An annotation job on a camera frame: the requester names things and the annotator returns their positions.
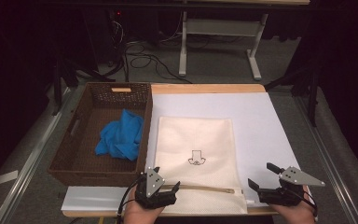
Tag brown wicker basket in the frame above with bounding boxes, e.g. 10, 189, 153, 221
47, 81, 154, 188

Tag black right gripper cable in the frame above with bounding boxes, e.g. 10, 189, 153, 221
295, 186, 319, 218

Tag white table sheet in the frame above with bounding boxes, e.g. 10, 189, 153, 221
61, 91, 302, 213

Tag cream mesh laundry bag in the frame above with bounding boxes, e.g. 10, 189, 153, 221
153, 116, 249, 216

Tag blue cloth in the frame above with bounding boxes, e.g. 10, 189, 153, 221
94, 108, 145, 161

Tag white desk frame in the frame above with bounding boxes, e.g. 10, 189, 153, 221
178, 0, 310, 81

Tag black stand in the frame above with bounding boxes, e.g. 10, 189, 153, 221
50, 55, 116, 116
264, 66, 321, 127

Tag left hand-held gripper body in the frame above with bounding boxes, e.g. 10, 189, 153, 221
134, 167, 176, 210

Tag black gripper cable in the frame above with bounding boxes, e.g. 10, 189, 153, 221
295, 186, 319, 218
116, 176, 145, 224

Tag person's right hand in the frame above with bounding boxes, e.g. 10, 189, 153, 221
268, 186, 319, 224

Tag person's left hand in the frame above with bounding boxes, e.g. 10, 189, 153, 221
123, 188, 166, 224

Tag black floor cables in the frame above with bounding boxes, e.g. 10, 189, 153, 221
106, 18, 194, 84

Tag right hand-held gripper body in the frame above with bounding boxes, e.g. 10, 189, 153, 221
256, 166, 325, 207

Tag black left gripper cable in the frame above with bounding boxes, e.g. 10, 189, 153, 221
116, 176, 145, 224

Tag metal floor rail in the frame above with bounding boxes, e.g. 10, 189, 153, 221
0, 90, 73, 224
293, 96, 358, 224

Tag white tape strip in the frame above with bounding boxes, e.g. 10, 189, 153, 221
0, 170, 19, 186

